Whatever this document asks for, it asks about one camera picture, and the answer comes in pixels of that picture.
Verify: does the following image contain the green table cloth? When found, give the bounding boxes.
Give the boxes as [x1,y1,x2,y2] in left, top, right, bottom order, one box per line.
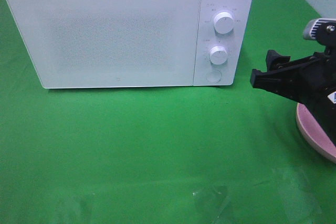
[1,0,335,223]

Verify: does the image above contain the pink round plate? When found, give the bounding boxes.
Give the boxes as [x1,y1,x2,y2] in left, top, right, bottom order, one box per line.
[296,103,335,164]

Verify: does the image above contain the white round knob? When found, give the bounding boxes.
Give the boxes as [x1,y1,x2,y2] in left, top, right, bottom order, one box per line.
[209,46,228,65]
[213,12,234,34]

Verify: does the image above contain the upper white round knob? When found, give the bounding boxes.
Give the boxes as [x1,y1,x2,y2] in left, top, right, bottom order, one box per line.
[213,12,234,34]

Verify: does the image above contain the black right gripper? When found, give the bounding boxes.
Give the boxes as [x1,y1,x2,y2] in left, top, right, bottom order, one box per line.
[250,50,335,143]

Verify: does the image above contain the white round door button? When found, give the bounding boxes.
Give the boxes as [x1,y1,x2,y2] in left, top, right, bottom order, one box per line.
[206,70,222,83]

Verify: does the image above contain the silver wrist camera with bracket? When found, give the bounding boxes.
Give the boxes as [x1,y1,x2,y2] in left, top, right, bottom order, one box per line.
[302,18,335,55]

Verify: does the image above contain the lower white round knob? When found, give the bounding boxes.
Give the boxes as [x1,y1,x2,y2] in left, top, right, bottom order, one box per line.
[209,46,228,65]

